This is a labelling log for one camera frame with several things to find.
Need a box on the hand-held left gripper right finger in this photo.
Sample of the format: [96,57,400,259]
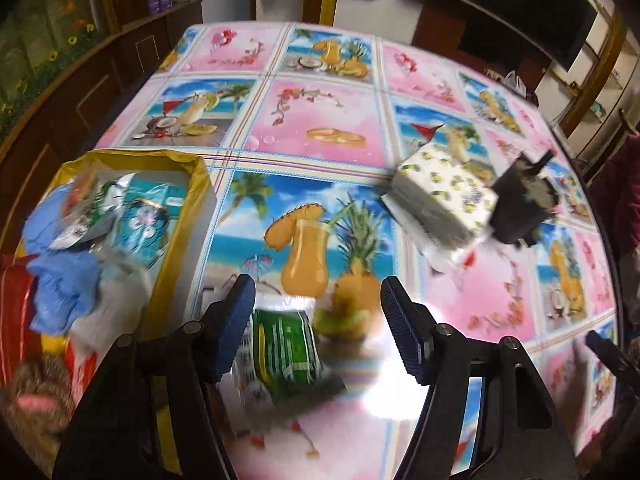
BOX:
[381,277,581,480]

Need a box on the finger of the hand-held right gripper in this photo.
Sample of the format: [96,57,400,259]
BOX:
[585,330,633,391]

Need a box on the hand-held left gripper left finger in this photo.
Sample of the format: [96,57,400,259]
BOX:
[52,274,257,480]

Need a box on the green white packet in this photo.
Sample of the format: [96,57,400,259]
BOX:
[232,305,348,411]

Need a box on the blue towel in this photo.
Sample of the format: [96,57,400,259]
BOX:
[22,182,108,336]

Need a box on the white box with gold rim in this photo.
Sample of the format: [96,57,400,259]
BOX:
[0,150,218,480]

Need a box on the brown plush toy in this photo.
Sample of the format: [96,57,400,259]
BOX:
[0,352,76,471]

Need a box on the dark red pouch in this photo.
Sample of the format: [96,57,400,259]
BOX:
[0,254,43,386]

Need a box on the teal tissue packet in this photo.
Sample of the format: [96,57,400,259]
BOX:
[112,185,191,266]

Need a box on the lemon print tissue pack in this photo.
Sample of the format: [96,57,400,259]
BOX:
[382,149,501,281]

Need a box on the red white packet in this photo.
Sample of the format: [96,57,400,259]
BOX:
[65,345,98,406]

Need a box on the black plastic device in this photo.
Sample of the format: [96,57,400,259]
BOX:
[487,149,561,248]

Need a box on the silver green packet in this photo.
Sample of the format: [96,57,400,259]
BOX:
[50,172,136,251]

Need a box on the printed tablecloth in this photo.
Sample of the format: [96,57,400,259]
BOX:
[95,22,623,480]

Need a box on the white plastic bag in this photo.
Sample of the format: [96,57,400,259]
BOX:
[502,70,528,97]

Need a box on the wooden cabinet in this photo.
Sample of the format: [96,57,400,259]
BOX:
[0,0,206,171]

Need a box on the black television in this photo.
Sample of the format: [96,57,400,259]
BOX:
[425,0,598,73]

